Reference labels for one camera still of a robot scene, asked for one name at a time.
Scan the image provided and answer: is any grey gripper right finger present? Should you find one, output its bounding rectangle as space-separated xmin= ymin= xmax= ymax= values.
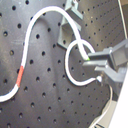
xmin=95 ymin=66 xmax=121 ymax=95

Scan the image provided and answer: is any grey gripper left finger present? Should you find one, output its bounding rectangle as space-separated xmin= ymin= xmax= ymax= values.
xmin=83 ymin=48 xmax=114 ymax=68

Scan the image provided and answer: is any white cable with red band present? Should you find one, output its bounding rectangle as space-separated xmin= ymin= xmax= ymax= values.
xmin=0 ymin=8 xmax=103 ymax=103

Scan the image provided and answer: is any black perforated pegboard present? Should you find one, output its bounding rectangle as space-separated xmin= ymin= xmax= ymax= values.
xmin=0 ymin=0 xmax=125 ymax=128

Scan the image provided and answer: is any grey cable routing clip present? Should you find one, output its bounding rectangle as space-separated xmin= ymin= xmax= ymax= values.
xmin=58 ymin=0 xmax=83 ymax=49

